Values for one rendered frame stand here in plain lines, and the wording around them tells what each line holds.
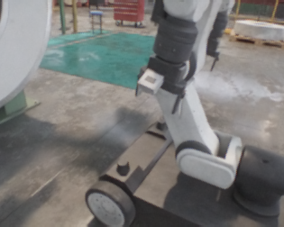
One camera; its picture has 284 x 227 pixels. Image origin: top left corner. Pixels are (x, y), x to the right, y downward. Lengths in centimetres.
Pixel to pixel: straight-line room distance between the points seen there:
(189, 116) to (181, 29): 36
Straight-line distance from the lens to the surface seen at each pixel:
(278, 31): 552
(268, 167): 82
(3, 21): 142
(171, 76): 52
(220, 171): 79
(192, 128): 79
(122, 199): 81
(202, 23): 68
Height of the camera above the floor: 80
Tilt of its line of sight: 29 degrees down
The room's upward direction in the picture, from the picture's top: 4 degrees clockwise
